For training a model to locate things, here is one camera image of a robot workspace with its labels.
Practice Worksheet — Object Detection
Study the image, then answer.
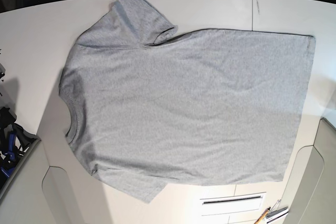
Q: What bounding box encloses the wooden pencil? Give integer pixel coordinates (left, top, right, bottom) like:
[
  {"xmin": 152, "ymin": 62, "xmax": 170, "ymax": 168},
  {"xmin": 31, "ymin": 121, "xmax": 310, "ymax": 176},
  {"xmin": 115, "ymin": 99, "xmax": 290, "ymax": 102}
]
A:
[{"xmin": 254, "ymin": 207, "xmax": 271, "ymax": 224}]

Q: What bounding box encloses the blue and black tool pile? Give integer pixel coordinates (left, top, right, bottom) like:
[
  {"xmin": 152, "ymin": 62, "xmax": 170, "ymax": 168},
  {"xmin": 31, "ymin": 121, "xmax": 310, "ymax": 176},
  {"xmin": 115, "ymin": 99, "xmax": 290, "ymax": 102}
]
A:
[{"xmin": 1, "ymin": 106, "xmax": 39, "ymax": 179}]

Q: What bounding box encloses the grey T-shirt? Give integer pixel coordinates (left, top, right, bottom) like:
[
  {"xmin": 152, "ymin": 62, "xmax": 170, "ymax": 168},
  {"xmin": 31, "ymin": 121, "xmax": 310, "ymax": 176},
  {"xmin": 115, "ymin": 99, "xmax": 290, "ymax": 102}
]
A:
[{"xmin": 59, "ymin": 0, "xmax": 316, "ymax": 203}]

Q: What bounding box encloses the silver binder clip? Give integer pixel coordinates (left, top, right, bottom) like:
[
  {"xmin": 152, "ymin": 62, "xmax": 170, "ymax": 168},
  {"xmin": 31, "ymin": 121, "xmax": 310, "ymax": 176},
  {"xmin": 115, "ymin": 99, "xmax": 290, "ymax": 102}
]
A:
[{"xmin": 265, "ymin": 199, "xmax": 289, "ymax": 223}]

